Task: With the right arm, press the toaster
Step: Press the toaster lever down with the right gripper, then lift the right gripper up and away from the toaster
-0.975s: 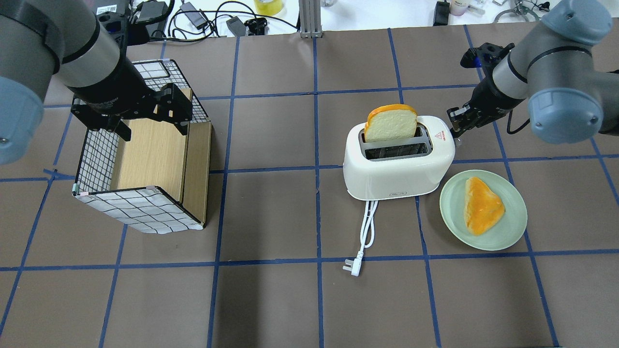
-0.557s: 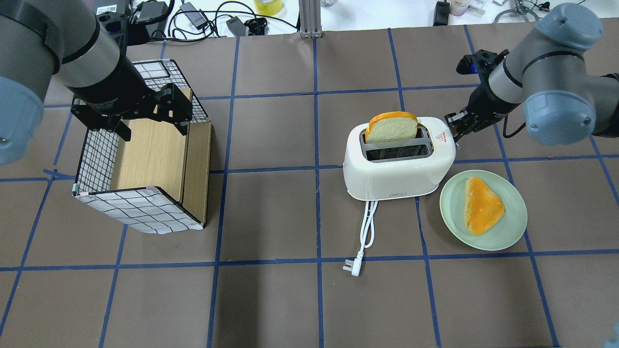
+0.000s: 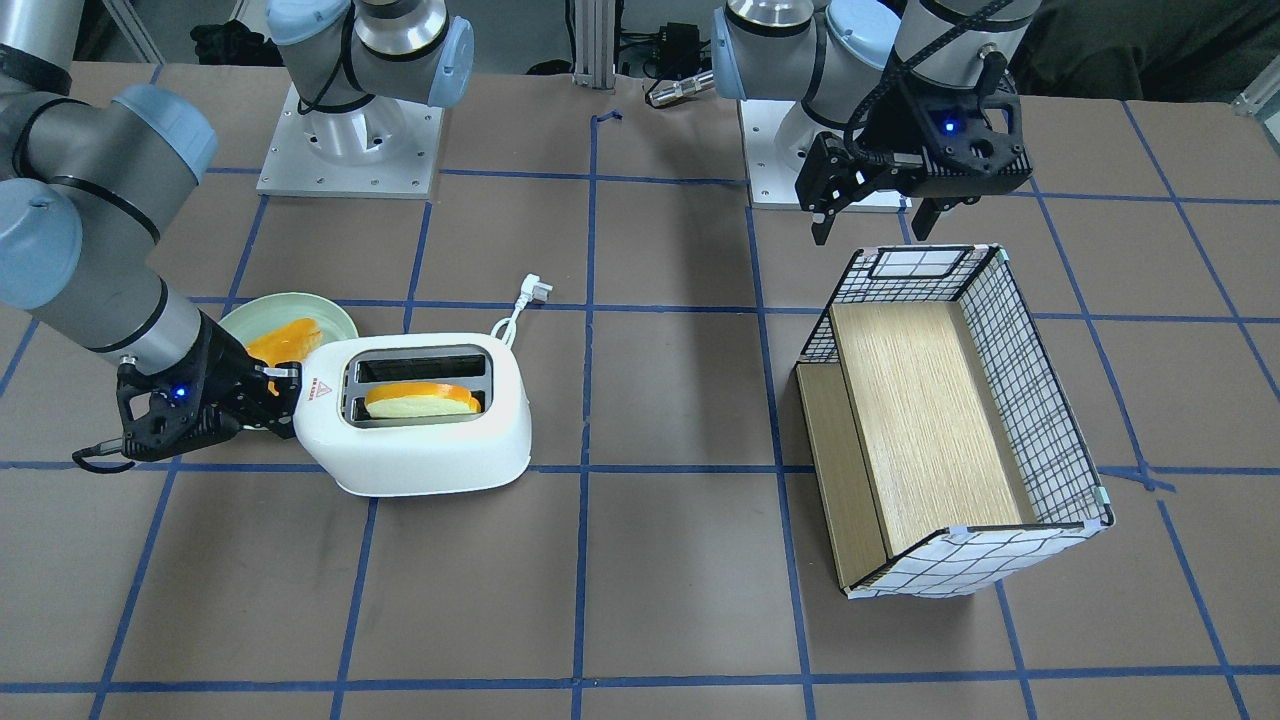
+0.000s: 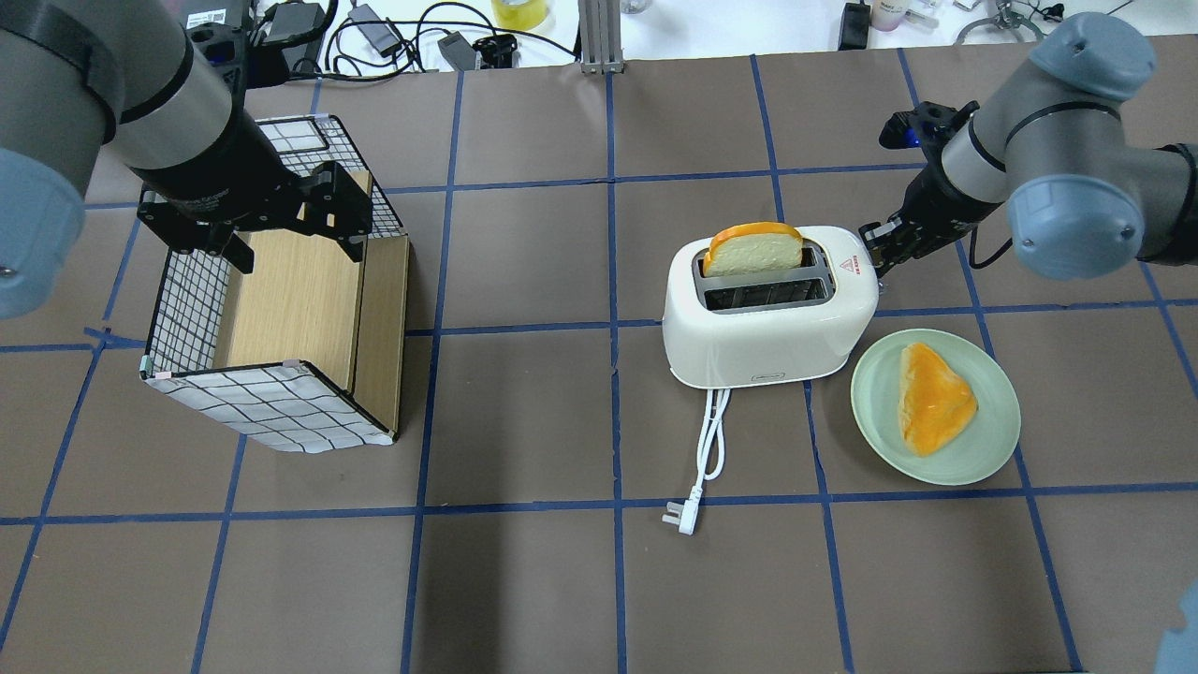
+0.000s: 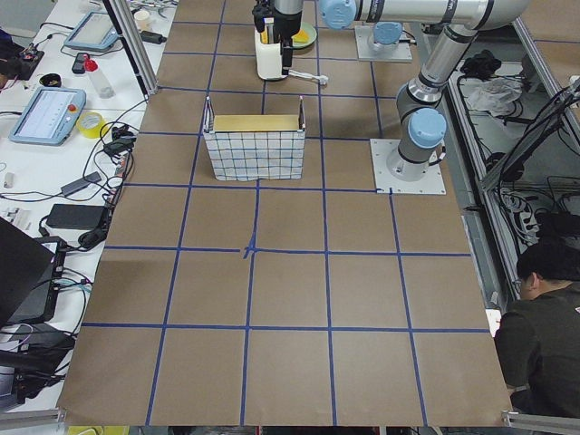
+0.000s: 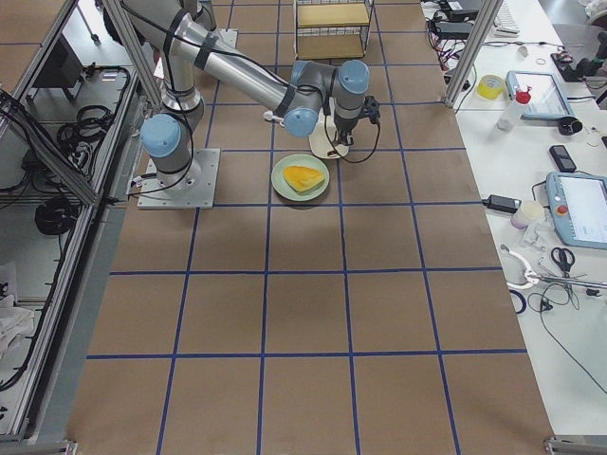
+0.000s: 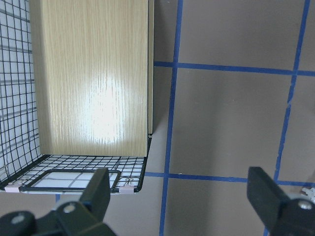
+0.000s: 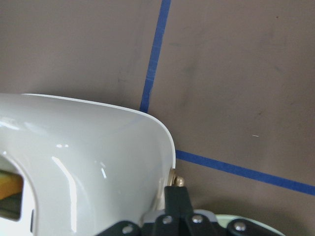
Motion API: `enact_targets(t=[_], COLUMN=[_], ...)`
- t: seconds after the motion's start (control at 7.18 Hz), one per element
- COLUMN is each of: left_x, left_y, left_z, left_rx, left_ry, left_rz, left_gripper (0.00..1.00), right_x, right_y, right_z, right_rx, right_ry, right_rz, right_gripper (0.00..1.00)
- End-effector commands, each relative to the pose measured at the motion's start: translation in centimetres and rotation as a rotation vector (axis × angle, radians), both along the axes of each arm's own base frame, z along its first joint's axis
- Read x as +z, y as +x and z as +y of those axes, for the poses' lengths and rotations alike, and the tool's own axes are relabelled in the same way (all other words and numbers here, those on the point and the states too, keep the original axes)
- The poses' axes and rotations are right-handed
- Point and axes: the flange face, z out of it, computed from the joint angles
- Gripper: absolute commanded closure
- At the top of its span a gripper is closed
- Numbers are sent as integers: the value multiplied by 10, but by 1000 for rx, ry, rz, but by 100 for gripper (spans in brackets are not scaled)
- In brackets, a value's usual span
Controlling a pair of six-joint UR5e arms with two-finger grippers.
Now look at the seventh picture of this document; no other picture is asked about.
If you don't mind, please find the pink binder clip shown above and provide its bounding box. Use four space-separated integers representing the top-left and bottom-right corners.
119 178 135 194
4 182 24 193

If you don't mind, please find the pink binder clip left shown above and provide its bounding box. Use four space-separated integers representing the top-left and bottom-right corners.
4 182 24 193

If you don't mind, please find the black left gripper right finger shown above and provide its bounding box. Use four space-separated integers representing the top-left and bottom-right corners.
247 167 315 236

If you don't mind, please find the wire basket with wood panels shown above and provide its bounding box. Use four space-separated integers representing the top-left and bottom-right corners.
0 0 155 194

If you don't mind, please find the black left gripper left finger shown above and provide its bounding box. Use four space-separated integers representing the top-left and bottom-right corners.
0 168 116 236

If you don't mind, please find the pink binder clip right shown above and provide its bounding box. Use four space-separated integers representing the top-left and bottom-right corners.
119 178 135 194

